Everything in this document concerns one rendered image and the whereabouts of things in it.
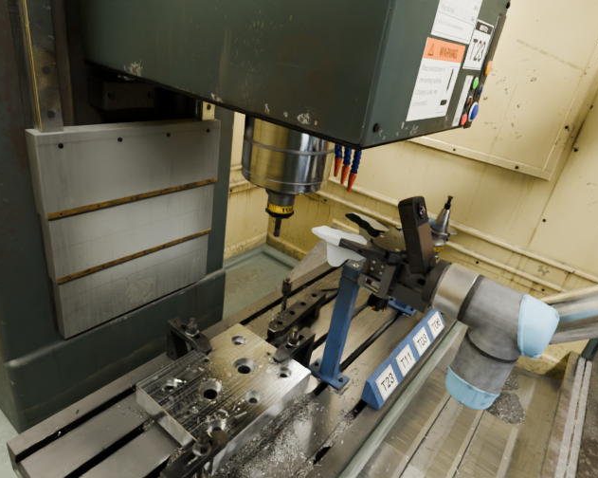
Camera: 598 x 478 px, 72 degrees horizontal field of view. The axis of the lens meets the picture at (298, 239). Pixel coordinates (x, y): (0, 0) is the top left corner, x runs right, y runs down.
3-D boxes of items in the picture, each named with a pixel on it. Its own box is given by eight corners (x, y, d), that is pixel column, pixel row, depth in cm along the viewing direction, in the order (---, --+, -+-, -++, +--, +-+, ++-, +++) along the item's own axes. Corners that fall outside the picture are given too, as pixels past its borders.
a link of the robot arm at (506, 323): (529, 376, 54) (559, 326, 50) (449, 333, 59) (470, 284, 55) (539, 348, 60) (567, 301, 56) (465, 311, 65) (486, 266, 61)
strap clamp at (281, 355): (309, 365, 108) (318, 320, 101) (276, 394, 98) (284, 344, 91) (299, 358, 109) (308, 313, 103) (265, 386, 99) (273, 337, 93)
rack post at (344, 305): (349, 380, 105) (376, 282, 92) (337, 392, 101) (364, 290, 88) (317, 359, 110) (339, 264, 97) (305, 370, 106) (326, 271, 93)
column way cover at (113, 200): (211, 278, 137) (222, 120, 114) (63, 344, 102) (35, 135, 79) (201, 271, 139) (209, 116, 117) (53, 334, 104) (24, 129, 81)
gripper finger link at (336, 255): (303, 262, 67) (358, 277, 66) (310, 229, 64) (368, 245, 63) (307, 253, 70) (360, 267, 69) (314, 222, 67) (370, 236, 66)
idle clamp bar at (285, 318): (324, 310, 130) (327, 293, 127) (276, 353, 110) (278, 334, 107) (311, 303, 133) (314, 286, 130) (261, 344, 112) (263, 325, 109)
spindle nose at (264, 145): (266, 159, 84) (273, 98, 79) (339, 179, 79) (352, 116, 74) (222, 176, 71) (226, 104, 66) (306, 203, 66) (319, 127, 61)
